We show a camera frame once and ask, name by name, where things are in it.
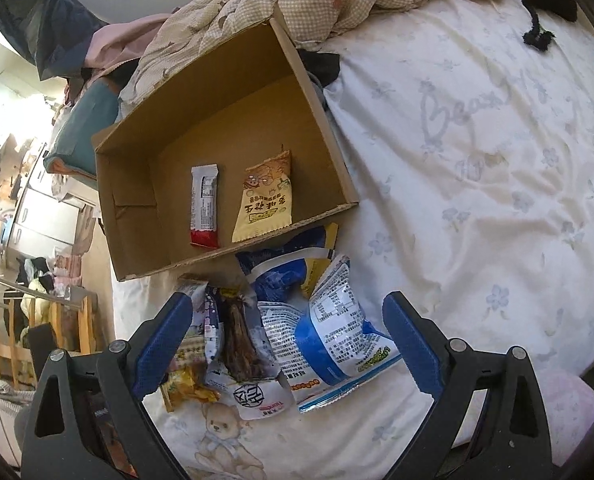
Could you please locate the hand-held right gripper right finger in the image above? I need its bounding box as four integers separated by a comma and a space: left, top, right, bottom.
382, 291, 553, 480

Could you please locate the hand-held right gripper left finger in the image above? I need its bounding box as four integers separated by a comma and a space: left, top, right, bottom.
22, 292, 198, 480

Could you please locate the beige snack packet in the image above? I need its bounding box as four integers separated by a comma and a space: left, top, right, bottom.
174, 275, 208, 376

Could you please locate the small yellow candy packet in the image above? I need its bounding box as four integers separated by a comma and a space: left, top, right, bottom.
159, 365, 220, 413

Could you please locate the white and purple snack packet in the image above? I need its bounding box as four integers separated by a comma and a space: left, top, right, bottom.
202, 285, 226, 366

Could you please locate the dark dried snack packet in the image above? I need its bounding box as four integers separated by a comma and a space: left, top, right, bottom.
217, 287, 278, 383

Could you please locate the large blue and white bag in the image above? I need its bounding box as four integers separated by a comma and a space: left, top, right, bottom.
256, 255, 403, 413

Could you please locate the white packet with round mark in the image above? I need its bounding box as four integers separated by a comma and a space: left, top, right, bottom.
204, 360, 298, 421

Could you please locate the blue packet with white seam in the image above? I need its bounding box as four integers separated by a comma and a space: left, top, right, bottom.
234, 225, 328, 301

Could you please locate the red and white snack bar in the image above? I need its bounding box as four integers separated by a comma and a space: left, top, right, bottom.
189, 164, 220, 249

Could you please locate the yellow peanut packet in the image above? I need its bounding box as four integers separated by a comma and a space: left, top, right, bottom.
231, 146, 294, 245

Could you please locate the brown cardboard box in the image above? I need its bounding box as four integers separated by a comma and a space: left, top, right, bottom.
91, 16, 360, 282

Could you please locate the wooden rack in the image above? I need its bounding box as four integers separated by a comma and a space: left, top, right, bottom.
0, 290, 100, 391

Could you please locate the white cabinet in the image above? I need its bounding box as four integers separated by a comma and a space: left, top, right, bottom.
4, 180, 85, 261

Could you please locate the white floral bed sheet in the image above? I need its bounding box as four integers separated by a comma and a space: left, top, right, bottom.
109, 0, 594, 480

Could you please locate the blue pillow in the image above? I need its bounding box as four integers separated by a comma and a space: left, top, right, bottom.
44, 80, 120, 178

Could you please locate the black cloth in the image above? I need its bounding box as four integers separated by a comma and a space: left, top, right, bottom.
297, 50, 340, 86

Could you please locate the pink cloth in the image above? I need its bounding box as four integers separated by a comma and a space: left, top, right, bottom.
64, 15, 178, 106

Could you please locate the dark blue jacket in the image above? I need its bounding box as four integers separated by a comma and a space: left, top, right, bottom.
0, 0, 110, 81

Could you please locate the black knitted garment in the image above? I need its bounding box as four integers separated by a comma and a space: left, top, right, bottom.
487, 0, 578, 53

